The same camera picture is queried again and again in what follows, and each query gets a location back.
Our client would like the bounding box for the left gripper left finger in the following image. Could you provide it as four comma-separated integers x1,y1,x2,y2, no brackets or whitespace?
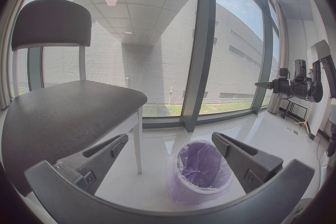
54,133,129,194

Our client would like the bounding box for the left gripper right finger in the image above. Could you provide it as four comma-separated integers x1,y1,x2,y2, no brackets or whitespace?
211,132,284,195

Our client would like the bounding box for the purple plastic bag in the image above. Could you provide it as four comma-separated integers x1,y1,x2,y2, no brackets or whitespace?
165,140,235,204

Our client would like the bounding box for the white trash bin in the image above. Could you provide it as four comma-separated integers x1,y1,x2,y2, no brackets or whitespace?
173,142,234,201

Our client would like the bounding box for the white curtain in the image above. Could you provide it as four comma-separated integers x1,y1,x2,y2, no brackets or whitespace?
268,0,289,113

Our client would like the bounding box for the grey chair with white legs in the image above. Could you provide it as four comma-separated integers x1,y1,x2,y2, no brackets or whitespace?
1,0,148,198

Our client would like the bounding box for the window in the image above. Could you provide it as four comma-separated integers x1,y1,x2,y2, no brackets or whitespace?
0,0,289,134

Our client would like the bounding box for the black metal frame table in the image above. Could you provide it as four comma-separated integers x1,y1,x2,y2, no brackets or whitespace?
279,97,309,120

